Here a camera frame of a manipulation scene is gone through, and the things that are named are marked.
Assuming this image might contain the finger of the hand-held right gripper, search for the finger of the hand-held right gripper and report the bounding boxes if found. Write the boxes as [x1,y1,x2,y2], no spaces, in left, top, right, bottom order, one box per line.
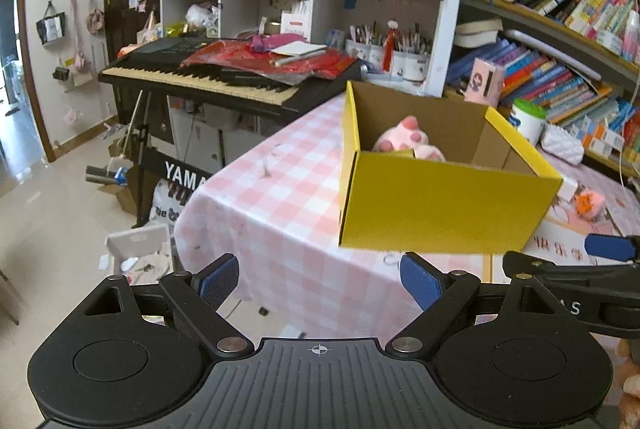
[502,250,640,282]
[585,234,640,264]

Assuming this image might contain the person's right hand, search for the person's right hand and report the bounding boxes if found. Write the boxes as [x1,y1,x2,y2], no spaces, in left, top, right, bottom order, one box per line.
[616,339,640,415]

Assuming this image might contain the orange pink plush keychain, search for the orange pink plush keychain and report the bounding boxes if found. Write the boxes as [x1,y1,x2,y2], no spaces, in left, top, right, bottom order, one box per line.
[572,191,608,221]

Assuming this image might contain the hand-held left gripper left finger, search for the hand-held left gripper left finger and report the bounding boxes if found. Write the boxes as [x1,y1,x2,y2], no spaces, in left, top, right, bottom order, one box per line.
[82,253,255,361]

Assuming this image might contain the brown cardboard box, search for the brown cardboard box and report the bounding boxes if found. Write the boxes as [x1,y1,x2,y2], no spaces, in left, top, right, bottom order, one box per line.
[97,169,139,216]

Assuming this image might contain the grey flat tablet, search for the grey flat tablet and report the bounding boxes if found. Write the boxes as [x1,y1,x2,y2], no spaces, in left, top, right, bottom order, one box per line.
[504,29,602,80]

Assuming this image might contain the white quilted pouch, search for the white quilted pouch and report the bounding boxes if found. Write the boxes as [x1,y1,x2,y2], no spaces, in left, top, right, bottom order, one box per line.
[542,123,586,166]

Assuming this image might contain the pink hanging bag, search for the pink hanging bag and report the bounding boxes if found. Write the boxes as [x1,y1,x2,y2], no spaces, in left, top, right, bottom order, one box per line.
[85,0,105,34]

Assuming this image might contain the white plastic basket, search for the white plastic basket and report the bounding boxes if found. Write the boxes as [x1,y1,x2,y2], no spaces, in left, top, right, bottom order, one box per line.
[106,224,174,285]

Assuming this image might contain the pink plush toy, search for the pink plush toy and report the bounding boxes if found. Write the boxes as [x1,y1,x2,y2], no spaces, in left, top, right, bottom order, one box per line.
[374,116,447,162]

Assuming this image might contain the white orange small box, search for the white orange small box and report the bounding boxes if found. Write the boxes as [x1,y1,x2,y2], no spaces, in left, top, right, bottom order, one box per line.
[602,121,627,152]
[580,129,608,154]

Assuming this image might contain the red tassel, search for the red tassel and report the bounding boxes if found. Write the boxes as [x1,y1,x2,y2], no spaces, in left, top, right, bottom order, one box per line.
[382,21,401,72]

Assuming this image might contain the stacked thick white books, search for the stacked thick white books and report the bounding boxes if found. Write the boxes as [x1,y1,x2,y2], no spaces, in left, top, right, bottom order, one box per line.
[454,19,503,48]

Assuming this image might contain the white envelope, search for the white envelope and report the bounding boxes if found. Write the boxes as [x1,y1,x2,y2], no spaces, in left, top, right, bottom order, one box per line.
[270,41,326,58]

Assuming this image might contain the black keyboard piano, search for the black keyboard piano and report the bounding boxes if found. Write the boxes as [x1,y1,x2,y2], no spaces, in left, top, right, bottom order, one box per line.
[97,36,363,117]

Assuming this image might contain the black tote bag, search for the black tote bag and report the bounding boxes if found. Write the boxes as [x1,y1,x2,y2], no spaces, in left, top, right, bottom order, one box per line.
[36,1,67,44]

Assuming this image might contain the wooden bookshelf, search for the wooden bookshelf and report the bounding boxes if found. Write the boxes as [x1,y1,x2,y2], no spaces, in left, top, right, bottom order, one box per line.
[445,0,640,180]

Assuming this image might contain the silver pen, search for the silver pen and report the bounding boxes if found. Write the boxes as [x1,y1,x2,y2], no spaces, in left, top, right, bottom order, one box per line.
[275,50,327,67]

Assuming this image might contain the pink cylindrical canister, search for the pink cylindrical canister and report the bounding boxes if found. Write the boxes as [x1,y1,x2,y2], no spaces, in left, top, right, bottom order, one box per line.
[464,58,506,108]

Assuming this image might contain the red white small box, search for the red white small box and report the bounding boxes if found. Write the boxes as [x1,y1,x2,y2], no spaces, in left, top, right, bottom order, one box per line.
[280,11,311,40]

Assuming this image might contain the white jar green lid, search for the white jar green lid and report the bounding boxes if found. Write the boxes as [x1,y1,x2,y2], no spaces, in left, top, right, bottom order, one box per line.
[510,99,547,147]

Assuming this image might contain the white pen cup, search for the white pen cup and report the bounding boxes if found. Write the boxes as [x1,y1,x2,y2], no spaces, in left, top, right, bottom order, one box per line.
[345,40,372,62]
[390,49,431,82]

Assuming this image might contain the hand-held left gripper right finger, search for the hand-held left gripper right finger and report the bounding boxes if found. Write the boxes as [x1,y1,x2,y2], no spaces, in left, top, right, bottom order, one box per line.
[385,251,563,361]

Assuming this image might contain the white plastic bag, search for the white plastic bag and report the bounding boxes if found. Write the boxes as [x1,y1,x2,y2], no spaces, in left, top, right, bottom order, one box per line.
[186,1,221,34]

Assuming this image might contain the black keyboard stand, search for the black keyboard stand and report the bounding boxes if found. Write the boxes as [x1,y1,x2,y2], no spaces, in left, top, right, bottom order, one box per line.
[132,91,227,230]

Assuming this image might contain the yellow cardboard box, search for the yellow cardboard box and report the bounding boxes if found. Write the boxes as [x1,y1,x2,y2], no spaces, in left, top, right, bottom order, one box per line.
[337,80,564,255]

